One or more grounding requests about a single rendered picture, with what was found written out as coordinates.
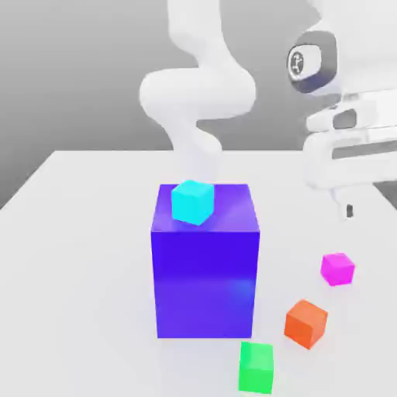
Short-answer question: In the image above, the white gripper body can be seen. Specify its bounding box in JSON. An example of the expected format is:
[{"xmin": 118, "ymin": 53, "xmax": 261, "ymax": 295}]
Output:
[{"xmin": 302, "ymin": 129, "xmax": 397, "ymax": 191}]

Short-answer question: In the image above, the small magenta cube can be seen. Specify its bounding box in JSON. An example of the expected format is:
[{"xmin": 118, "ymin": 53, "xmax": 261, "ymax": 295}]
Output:
[{"xmin": 319, "ymin": 252, "xmax": 357, "ymax": 287}]

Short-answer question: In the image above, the small orange cube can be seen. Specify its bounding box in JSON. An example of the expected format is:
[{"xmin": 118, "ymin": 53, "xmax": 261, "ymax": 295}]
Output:
[{"xmin": 283, "ymin": 299, "xmax": 329, "ymax": 350}]

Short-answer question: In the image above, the small cyan cube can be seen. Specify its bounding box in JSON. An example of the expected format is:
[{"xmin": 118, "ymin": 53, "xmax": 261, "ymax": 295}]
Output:
[{"xmin": 171, "ymin": 179, "xmax": 216, "ymax": 226}]

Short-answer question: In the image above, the small green cube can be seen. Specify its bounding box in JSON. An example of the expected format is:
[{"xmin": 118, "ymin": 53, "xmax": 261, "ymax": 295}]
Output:
[{"xmin": 237, "ymin": 341, "xmax": 274, "ymax": 395}]

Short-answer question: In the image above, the large purple box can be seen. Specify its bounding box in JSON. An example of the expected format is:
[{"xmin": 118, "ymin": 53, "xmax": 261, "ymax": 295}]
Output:
[{"xmin": 150, "ymin": 183, "xmax": 261, "ymax": 340}]

